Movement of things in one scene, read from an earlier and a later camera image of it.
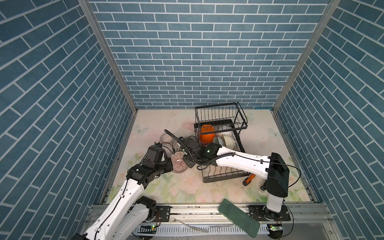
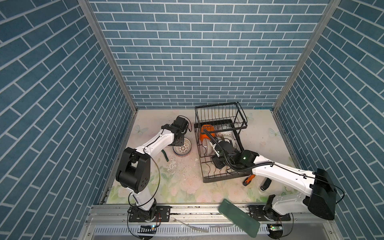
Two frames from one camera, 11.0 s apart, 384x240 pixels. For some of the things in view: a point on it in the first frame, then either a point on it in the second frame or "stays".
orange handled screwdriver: (247, 180) stays
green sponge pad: (241, 219) stays
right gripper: (189, 163) -> (215, 161)
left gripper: (168, 162) -> (181, 140)
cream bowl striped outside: (229, 142) stays
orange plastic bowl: (207, 133) stays
